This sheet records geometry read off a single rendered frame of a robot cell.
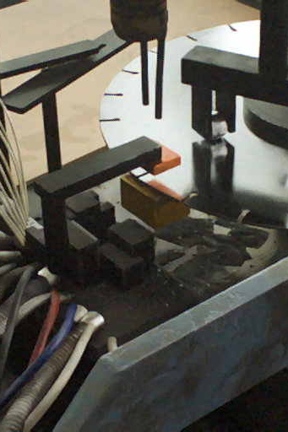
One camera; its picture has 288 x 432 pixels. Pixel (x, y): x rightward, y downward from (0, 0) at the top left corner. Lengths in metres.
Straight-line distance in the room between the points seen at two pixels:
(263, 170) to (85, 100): 0.54
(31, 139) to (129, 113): 0.38
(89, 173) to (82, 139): 0.49
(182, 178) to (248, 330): 0.20
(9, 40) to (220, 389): 0.92
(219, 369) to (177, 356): 0.04
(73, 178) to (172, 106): 0.16
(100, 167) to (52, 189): 0.04
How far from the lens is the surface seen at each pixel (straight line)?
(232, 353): 0.55
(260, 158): 0.74
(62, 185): 0.66
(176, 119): 0.79
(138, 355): 0.50
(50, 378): 0.64
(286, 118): 0.77
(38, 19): 1.46
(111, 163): 0.68
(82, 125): 1.19
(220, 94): 0.75
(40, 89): 0.90
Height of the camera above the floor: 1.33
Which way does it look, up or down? 34 degrees down
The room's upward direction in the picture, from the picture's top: 2 degrees counter-clockwise
